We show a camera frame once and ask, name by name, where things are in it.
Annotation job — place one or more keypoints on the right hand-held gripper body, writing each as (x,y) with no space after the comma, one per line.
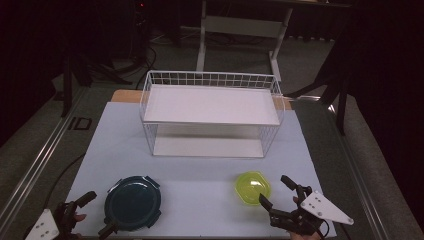
(325,208)

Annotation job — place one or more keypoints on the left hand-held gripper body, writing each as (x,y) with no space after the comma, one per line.
(43,228)

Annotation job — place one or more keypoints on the yellow-green plastic bowl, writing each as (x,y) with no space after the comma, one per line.
(252,187)

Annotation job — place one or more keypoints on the teal lidded glass container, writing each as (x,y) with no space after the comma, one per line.
(133,203)

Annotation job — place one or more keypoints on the person's left hand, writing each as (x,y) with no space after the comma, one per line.
(79,217)

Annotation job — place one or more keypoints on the person's right hand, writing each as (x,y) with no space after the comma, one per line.
(305,236)

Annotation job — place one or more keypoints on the pale blue table mat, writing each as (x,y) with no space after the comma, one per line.
(200,193)

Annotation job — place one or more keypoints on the black stand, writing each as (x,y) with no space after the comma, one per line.
(68,86)
(340,100)

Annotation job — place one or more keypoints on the dark device with red light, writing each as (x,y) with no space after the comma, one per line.
(141,20)

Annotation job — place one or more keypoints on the aluminium rail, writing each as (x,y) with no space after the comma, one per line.
(360,186)
(40,160)

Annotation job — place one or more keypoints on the white metal desk frame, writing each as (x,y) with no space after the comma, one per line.
(243,26)

